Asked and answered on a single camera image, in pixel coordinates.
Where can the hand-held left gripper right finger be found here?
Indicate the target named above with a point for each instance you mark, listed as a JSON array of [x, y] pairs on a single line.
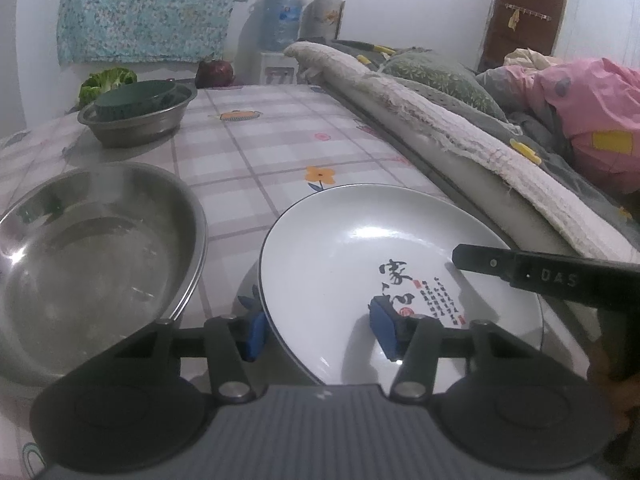
[[384, 322]]

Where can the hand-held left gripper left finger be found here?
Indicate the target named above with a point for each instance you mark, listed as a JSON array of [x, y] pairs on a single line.
[[256, 332]]

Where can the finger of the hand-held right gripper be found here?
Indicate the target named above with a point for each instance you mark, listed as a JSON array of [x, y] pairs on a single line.
[[482, 261]]

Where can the white printed ceramic plate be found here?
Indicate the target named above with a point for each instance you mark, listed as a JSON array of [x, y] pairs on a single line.
[[340, 250]]

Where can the wide steel basin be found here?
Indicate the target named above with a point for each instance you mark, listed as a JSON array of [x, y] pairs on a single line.
[[90, 270]]

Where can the small wide steel bowl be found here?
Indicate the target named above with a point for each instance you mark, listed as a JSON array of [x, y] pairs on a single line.
[[135, 129]]

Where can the green ceramic bowl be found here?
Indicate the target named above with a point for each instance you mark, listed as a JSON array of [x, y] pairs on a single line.
[[130, 100]]

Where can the person's right hand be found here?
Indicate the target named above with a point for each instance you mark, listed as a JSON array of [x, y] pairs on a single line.
[[612, 400]]

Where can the white woven blanket roll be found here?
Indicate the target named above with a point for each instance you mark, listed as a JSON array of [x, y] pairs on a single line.
[[450, 130]]

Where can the grey flowered quilt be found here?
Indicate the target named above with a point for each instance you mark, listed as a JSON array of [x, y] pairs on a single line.
[[535, 135]]

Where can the pink garment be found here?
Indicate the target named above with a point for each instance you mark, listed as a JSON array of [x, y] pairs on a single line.
[[590, 105]]

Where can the checked floral tablecloth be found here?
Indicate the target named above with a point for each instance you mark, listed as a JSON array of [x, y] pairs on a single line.
[[260, 150]]

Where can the green patterned pillow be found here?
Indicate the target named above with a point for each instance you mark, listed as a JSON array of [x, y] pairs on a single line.
[[445, 80]]

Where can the cream cloth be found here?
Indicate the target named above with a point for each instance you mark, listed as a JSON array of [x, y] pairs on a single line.
[[525, 56]]

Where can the brown wooden door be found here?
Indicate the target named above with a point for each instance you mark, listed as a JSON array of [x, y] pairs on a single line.
[[525, 40]]

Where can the dark red round vegetable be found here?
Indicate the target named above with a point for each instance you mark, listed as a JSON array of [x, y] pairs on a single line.
[[215, 74]]

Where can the white water dispenser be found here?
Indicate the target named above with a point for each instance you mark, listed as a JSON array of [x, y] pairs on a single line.
[[277, 67]]

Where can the rolled grey mat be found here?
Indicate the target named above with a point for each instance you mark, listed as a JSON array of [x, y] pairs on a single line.
[[322, 17]]

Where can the green lettuce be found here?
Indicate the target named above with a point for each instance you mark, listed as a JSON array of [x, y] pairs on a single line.
[[107, 80]]

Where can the blue water bottle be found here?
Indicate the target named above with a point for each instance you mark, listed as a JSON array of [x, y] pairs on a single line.
[[281, 17]]

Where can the wall hook rack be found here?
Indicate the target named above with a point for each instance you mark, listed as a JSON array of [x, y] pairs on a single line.
[[530, 11]]

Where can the blue floral wall cloth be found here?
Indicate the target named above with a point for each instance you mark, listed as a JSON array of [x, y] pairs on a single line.
[[150, 10]]

